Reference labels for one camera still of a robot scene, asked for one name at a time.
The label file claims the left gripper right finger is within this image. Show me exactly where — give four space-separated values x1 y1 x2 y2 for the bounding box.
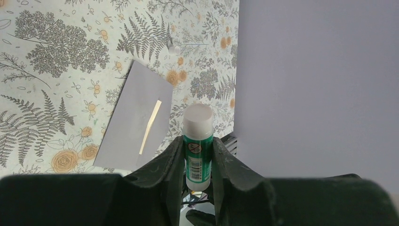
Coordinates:
212 138 399 226

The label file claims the grey lavender envelope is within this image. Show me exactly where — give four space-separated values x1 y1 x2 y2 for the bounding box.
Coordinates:
94 61 173 171

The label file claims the white glue stick cap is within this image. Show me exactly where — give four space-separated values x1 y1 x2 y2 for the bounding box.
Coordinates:
168 45 181 56

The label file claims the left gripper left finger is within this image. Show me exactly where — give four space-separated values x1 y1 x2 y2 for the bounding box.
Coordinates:
0 137 184 226

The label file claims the green white glue stick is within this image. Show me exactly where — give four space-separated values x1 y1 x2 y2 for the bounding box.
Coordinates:
183 104 214 192

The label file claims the beige lined letter paper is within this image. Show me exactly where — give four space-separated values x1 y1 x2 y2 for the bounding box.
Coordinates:
139 99 162 155

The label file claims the floral patterned table mat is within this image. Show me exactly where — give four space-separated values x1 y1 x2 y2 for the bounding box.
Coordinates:
0 0 239 177

